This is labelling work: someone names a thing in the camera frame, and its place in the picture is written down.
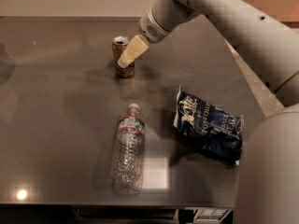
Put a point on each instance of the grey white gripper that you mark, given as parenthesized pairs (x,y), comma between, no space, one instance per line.
(150,30)

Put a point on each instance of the orange soda can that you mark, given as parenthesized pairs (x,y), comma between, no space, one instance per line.
(123,69)

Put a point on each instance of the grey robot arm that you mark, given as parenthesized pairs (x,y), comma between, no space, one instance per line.
(268,54)

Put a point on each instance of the blue potato chip bag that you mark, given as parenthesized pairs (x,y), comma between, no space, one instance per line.
(214,131)

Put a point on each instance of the clear plastic water bottle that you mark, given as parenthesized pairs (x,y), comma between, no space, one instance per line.
(128,156)

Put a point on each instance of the label under table edge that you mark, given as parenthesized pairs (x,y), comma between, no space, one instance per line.
(211,214)

